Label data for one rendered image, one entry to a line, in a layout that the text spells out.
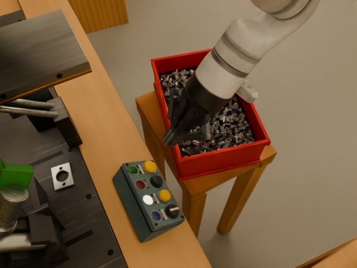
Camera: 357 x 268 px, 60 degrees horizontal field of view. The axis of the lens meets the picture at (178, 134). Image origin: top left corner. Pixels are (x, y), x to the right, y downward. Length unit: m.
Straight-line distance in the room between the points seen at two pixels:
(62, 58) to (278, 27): 0.36
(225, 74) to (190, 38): 1.83
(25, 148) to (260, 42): 0.56
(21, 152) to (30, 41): 0.27
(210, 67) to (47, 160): 0.43
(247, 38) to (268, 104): 1.52
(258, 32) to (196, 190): 0.43
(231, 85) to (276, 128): 1.41
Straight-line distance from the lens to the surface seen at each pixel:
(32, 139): 0.80
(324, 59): 2.36
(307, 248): 1.66
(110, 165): 0.71
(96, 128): 0.76
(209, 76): 0.49
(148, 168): 0.64
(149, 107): 0.90
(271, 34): 0.49
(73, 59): 0.58
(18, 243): 0.60
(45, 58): 0.60
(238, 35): 0.47
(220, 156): 0.70
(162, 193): 0.62
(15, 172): 0.52
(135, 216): 0.63
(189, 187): 0.78
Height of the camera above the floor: 1.52
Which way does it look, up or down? 59 degrees down
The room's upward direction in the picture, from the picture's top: straight up
